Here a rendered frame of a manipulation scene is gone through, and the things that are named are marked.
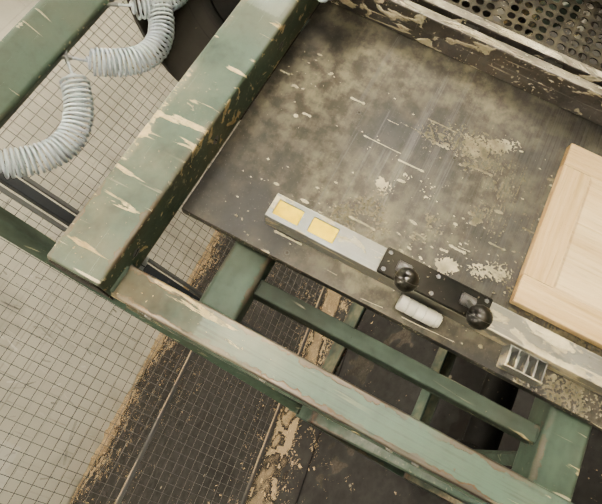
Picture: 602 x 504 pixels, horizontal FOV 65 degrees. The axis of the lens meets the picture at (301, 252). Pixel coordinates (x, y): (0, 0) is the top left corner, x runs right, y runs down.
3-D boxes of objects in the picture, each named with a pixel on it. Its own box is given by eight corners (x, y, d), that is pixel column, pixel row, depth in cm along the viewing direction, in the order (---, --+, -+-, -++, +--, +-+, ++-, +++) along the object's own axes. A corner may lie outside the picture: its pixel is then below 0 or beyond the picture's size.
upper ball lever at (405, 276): (408, 281, 83) (412, 299, 70) (388, 271, 83) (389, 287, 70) (418, 262, 82) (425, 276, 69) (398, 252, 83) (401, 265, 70)
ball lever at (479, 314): (470, 314, 82) (487, 337, 69) (450, 303, 82) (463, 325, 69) (481, 295, 81) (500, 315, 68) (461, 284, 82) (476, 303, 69)
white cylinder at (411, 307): (393, 310, 84) (433, 331, 84) (397, 306, 82) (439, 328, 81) (399, 295, 85) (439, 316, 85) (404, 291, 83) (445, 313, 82)
